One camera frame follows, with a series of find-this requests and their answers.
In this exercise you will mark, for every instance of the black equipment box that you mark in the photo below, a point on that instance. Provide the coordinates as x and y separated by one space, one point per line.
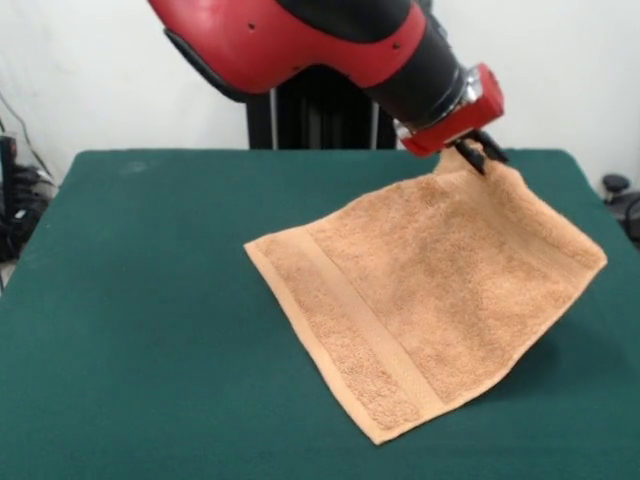
7 170

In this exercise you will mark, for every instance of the dark green table cloth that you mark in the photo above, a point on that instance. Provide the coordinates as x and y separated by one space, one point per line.
125 350

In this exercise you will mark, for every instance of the black office chair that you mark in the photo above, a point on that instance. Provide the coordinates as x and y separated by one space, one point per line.
622 200

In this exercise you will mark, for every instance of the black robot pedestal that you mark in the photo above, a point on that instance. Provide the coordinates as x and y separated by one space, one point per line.
320 115

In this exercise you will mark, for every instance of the orange terry towel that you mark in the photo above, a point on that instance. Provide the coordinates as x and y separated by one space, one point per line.
425 280

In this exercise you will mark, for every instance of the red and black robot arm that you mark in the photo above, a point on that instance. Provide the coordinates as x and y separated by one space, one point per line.
325 45

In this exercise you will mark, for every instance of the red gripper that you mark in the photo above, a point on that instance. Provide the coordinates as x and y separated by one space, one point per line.
460 125

